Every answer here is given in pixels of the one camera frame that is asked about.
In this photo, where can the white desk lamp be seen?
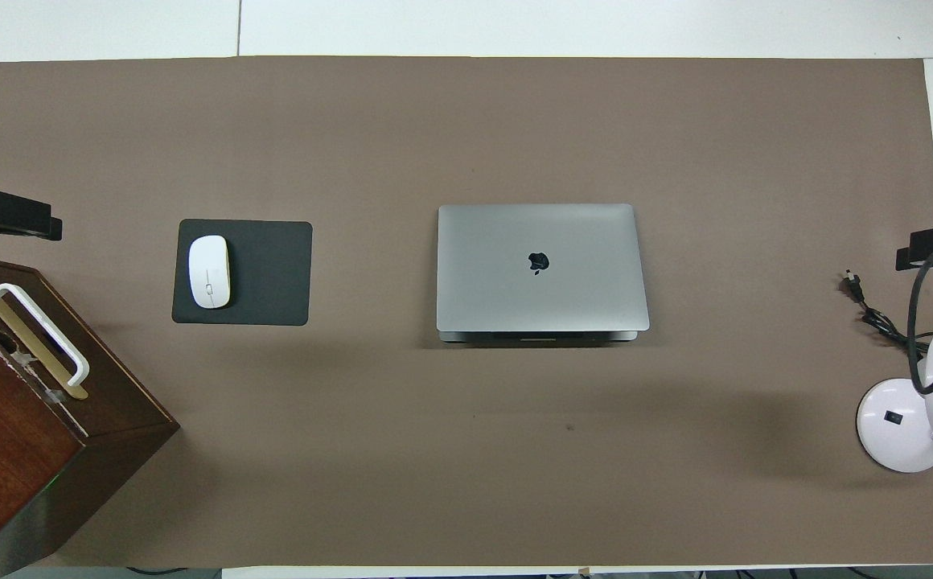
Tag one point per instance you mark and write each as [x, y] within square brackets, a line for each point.
[897, 426]

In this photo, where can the dark brown wooden box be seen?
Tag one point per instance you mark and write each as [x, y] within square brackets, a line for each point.
[8, 450]

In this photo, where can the silver laptop with apple logo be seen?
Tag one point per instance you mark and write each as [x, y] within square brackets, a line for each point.
[515, 289]

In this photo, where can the black mouse pad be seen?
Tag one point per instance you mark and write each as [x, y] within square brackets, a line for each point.
[273, 273]

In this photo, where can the large brown table mat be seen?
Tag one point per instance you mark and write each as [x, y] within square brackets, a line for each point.
[466, 466]

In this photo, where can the white computer mouse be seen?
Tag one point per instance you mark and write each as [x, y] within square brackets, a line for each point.
[209, 269]

